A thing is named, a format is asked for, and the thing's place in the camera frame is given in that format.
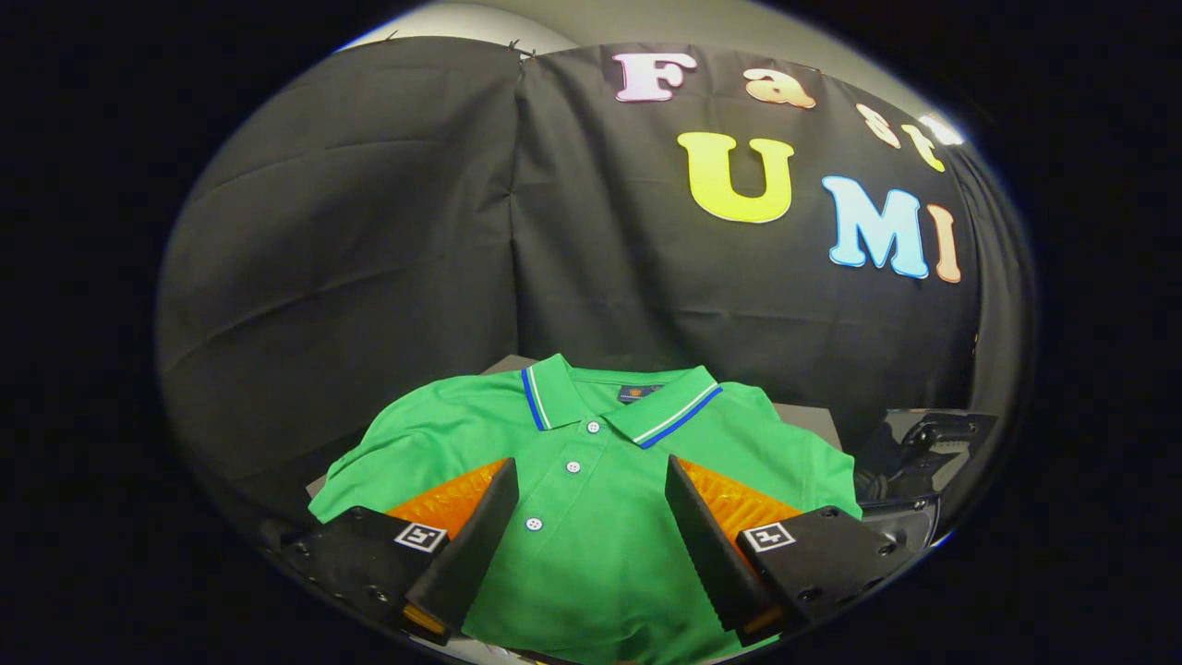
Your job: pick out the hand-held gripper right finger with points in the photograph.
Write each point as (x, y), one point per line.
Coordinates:
(711, 554)

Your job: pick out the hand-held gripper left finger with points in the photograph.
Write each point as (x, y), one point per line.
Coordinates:
(466, 554)

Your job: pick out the green polo shirt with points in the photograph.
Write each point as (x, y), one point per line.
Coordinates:
(591, 554)

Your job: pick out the dark washing machine lid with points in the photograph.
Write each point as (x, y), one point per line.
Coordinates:
(933, 453)

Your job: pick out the grey cabinet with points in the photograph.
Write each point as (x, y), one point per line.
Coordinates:
(808, 425)

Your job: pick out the black backdrop cloth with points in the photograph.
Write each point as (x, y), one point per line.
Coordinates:
(369, 240)

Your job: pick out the ceiling light panel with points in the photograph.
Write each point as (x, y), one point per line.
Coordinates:
(942, 129)

